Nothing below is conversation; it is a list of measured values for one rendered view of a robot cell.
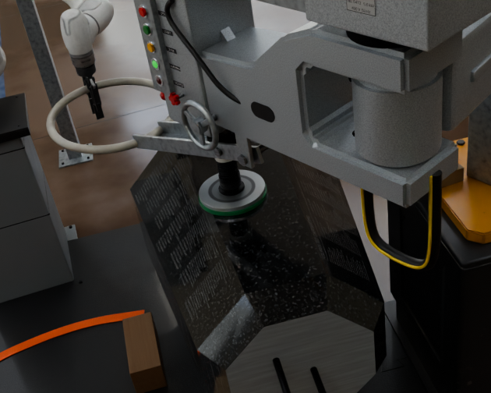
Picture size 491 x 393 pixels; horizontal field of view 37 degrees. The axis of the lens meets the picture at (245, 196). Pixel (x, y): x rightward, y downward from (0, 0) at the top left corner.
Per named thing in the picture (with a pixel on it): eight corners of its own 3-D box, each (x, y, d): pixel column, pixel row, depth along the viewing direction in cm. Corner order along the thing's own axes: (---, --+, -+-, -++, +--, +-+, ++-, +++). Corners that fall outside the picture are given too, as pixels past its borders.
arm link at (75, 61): (72, 58, 269) (76, 72, 273) (96, 51, 272) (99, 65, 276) (65, 49, 276) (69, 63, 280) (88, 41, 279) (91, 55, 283)
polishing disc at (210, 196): (188, 207, 227) (187, 204, 227) (215, 169, 243) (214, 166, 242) (251, 215, 219) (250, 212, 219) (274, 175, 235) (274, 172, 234)
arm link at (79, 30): (86, 58, 269) (103, 40, 278) (75, 19, 259) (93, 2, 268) (61, 55, 272) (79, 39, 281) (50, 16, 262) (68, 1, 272)
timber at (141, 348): (128, 339, 300) (121, 319, 293) (157, 331, 301) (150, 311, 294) (136, 394, 275) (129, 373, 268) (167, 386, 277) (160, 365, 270)
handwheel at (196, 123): (245, 143, 198) (237, 95, 190) (217, 160, 193) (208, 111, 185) (210, 128, 208) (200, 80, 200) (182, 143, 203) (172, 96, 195)
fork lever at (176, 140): (301, 139, 207) (295, 122, 205) (252, 170, 197) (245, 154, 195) (172, 129, 261) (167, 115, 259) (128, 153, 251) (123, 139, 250)
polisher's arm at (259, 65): (459, 206, 174) (467, 11, 146) (400, 256, 162) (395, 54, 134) (251, 120, 222) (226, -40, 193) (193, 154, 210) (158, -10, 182)
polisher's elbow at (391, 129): (383, 117, 176) (380, 42, 164) (457, 136, 164) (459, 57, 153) (338, 155, 165) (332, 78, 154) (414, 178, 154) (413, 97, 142)
